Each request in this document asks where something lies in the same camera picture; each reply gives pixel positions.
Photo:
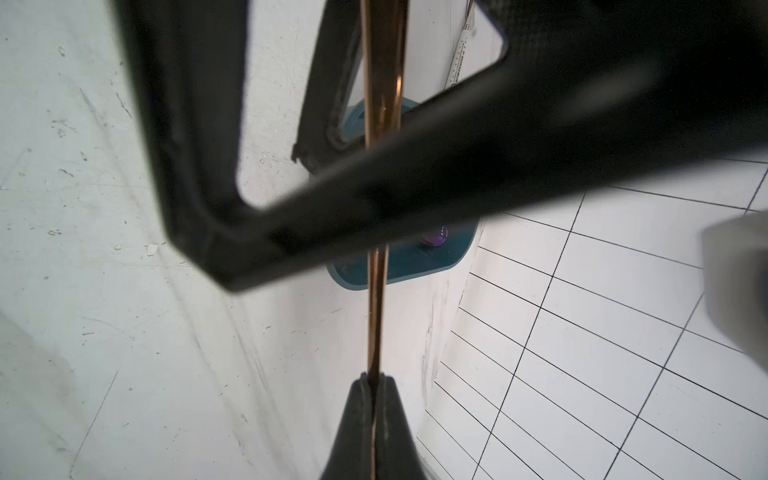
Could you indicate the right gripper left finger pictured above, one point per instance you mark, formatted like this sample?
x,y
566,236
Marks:
x,y
351,456

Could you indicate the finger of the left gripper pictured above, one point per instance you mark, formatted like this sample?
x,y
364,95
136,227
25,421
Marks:
x,y
585,94
321,141

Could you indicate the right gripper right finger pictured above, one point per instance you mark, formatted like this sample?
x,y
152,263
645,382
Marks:
x,y
394,453

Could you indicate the rose gold long spoon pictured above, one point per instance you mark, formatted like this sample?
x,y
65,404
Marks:
x,y
383,36

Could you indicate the teal plastic storage box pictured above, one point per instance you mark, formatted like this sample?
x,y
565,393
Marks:
x,y
408,259

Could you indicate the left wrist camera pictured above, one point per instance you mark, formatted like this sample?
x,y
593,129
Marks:
x,y
734,259

